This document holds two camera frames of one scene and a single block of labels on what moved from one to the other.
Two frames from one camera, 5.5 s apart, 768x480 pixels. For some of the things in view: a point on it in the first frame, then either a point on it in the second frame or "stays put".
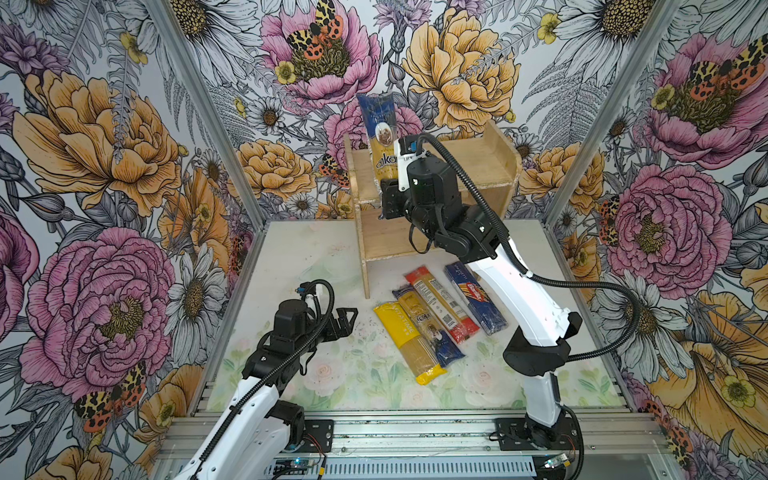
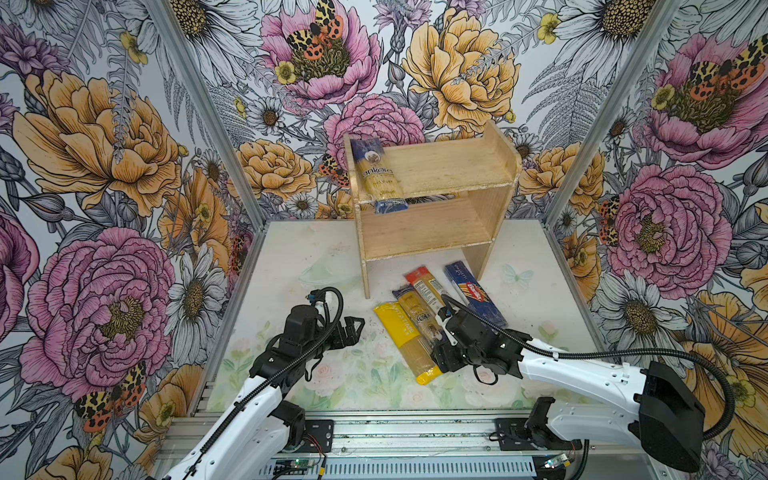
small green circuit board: x=297 y=463 stays put
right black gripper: x=392 y=195 -> x=444 y=355
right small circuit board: x=555 y=461 stays put
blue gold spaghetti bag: x=441 y=347 stays put
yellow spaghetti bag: x=420 y=360 stays put
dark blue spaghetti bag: x=379 y=111 -> x=376 y=175
